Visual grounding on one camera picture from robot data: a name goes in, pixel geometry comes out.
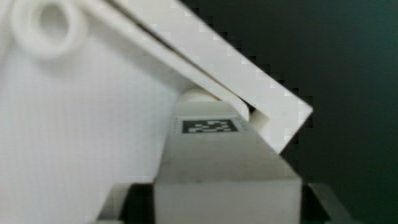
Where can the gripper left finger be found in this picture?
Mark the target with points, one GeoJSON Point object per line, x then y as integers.
{"type": "Point", "coordinates": [128, 206]}

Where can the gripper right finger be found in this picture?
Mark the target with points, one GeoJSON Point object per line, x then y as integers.
{"type": "Point", "coordinates": [323, 210]}

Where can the white desk top tray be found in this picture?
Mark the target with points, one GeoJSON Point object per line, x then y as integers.
{"type": "Point", "coordinates": [91, 80]}

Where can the white L-shaped obstacle fence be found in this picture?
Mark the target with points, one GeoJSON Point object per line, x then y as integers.
{"type": "Point", "coordinates": [281, 110]}

